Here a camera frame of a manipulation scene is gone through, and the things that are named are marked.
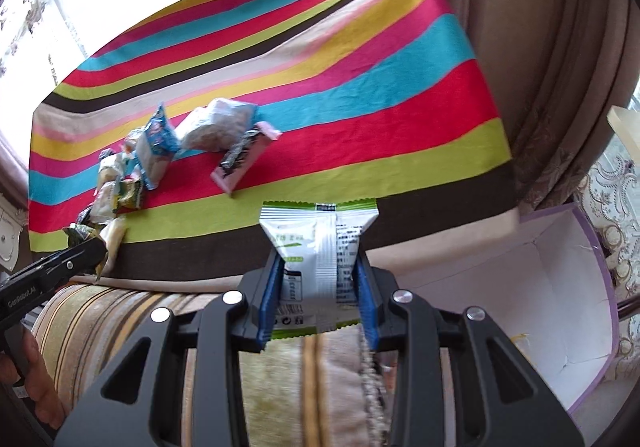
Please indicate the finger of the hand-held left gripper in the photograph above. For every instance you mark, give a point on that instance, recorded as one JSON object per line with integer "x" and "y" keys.
{"x": 75, "y": 262}

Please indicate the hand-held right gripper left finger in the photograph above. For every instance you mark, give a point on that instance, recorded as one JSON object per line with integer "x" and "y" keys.
{"x": 270, "y": 299}

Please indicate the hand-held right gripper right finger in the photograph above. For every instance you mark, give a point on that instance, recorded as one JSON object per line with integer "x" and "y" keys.
{"x": 365, "y": 304}

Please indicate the cream snack packet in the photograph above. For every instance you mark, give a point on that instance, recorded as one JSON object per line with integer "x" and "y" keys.
{"x": 114, "y": 239}

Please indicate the white green snack packet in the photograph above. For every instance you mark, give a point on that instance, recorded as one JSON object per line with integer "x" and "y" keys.
{"x": 310, "y": 247}

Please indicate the pile of assorted snack packets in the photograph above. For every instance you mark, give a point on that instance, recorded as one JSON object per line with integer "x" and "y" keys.
{"x": 117, "y": 182}

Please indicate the pink box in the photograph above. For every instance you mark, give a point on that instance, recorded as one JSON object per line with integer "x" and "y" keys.
{"x": 235, "y": 177}

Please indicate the blue white snack packet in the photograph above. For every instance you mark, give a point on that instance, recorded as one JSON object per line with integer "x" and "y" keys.
{"x": 157, "y": 144}

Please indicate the black white striped packet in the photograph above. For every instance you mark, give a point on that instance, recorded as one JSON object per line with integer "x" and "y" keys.
{"x": 240, "y": 152}

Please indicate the clear bag of white snacks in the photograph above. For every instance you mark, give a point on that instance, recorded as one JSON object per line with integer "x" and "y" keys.
{"x": 215, "y": 124}

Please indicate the person's left hand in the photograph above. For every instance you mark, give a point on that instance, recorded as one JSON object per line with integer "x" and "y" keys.
{"x": 45, "y": 394}

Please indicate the white carved furniture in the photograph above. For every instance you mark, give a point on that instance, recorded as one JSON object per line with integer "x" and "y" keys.
{"x": 10, "y": 237}

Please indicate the striped sofa cushion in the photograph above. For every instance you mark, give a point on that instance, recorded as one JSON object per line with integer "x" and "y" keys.
{"x": 125, "y": 317}

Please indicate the striped colourful tablecloth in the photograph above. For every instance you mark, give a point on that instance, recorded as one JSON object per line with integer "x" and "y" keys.
{"x": 350, "y": 92}

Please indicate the white lace curtain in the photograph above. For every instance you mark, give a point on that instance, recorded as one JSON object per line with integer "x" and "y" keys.
{"x": 30, "y": 2}

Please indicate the patterned lace curtain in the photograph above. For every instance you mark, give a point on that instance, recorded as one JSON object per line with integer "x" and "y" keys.
{"x": 615, "y": 207}

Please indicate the white curved shelf board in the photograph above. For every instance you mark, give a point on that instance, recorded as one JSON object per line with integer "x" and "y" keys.
{"x": 625, "y": 127}

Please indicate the brown curtain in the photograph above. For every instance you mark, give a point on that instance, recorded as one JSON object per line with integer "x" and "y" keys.
{"x": 525, "y": 27}

